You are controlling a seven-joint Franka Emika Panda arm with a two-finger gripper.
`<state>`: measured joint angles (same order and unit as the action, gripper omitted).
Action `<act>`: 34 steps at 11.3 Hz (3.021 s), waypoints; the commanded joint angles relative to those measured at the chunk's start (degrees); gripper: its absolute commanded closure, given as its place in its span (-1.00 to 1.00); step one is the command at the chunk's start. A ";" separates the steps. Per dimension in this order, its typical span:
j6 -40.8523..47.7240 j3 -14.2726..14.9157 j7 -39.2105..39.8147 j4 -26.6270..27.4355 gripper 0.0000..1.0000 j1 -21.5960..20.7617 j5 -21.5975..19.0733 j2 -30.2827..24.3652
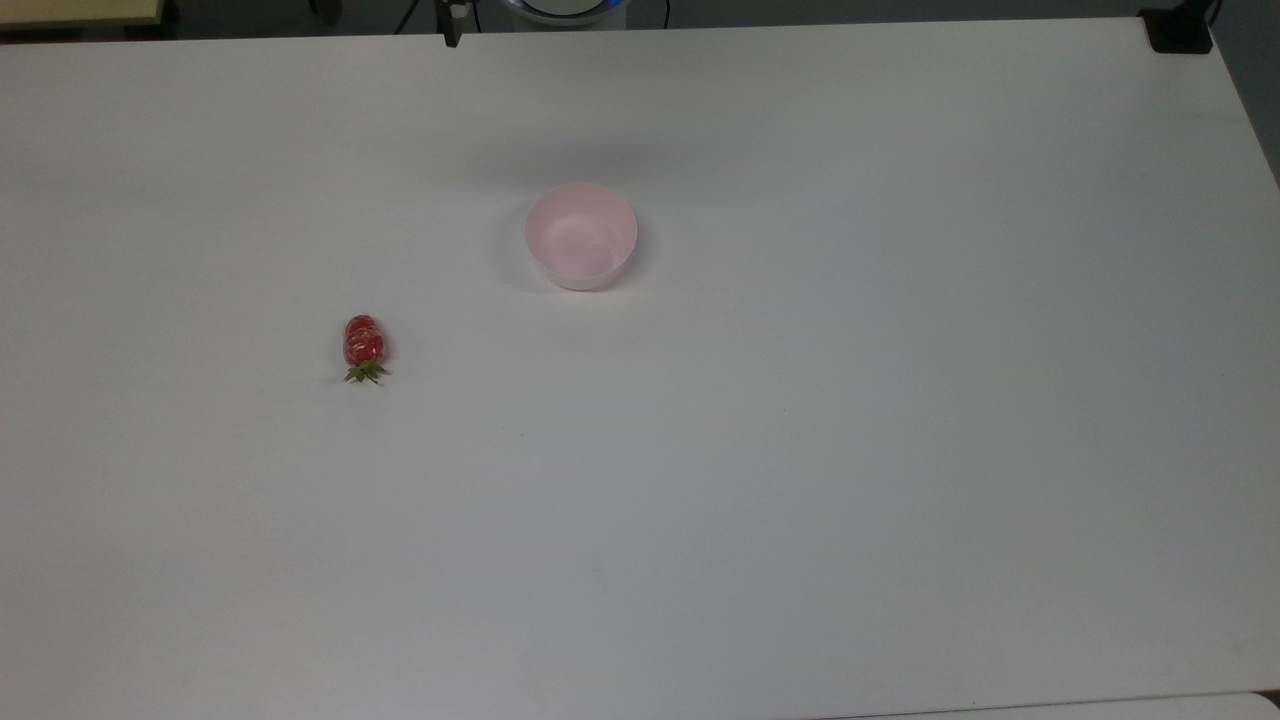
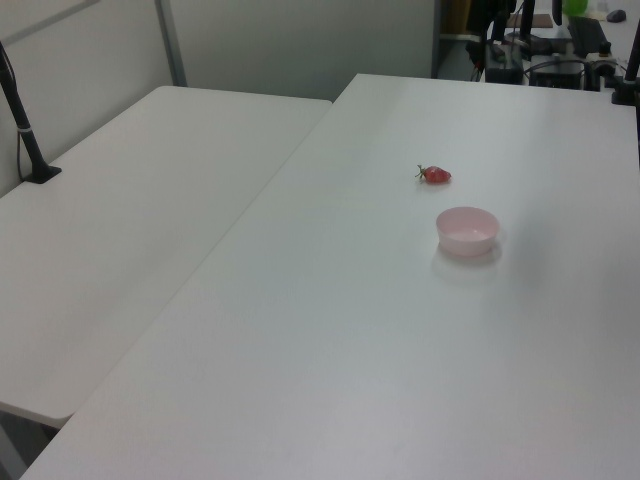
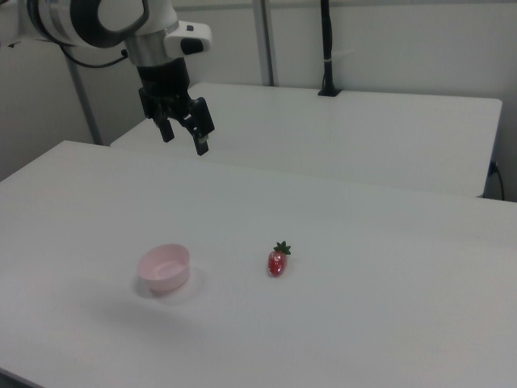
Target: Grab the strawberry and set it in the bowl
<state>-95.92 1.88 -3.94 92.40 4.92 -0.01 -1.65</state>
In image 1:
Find red strawberry with green leaves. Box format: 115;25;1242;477
342;314;392;386

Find pink plastic bowl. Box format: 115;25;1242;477
524;183;640;293

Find light wooden side table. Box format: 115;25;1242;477
0;0;167;30

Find black table clamp mount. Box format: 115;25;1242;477
1139;0;1223;55

